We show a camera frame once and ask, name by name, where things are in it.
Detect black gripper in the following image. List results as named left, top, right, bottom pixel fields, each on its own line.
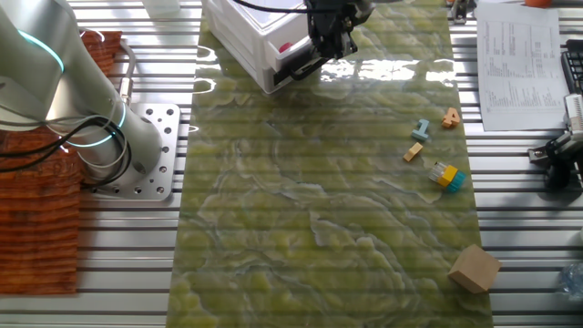
left=305, top=0, right=377, bottom=61

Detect white plastic drawer cabinet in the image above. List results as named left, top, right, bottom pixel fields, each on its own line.
left=202, top=0, right=315, bottom=95

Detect blue number one block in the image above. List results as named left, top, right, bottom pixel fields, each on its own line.
left=411, top=118, right=431, bottom=142

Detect small tan wooden block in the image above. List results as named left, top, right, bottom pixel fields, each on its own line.
left=402, top=141, right=424, bottom=163

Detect orange number four block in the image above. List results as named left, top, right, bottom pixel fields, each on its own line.
left=441, top=107, right=462, bottom=129

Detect clear yellow teal toy bricks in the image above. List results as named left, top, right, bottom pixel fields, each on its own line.
left=427, top=160, right=467, bottom=193

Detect green marble pattern mat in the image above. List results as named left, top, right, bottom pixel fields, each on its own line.
left=166, top=0, right=496, bottom=328

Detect printed paper sheet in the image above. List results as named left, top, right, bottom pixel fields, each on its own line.
left=475, top=3, right=570, bottom=132

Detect black keyboard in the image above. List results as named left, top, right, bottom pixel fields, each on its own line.
left=559, top=39, right=583, bottom=97

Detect black tool at right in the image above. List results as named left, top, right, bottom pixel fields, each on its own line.
left=527, top=93, right=583, bottom=190

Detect large wooden cube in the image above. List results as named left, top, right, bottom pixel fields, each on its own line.
left=447, top=243, right=503, bottom=295

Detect brown wood grain mat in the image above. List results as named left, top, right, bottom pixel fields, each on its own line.
left=0, top=30, right=123, bottom=296

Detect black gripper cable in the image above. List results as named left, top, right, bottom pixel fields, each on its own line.
left=230, top=0, right=312, bottom=15

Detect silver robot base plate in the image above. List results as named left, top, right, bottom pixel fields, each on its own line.
left=88, top=102, right=182, bottom=202

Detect grey base cable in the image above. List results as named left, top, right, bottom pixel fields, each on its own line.
left=118, top=39, right=137, bottom=106

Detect black arm base cable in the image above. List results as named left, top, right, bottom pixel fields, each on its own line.
left=0, top=116, right=134, bottom=189

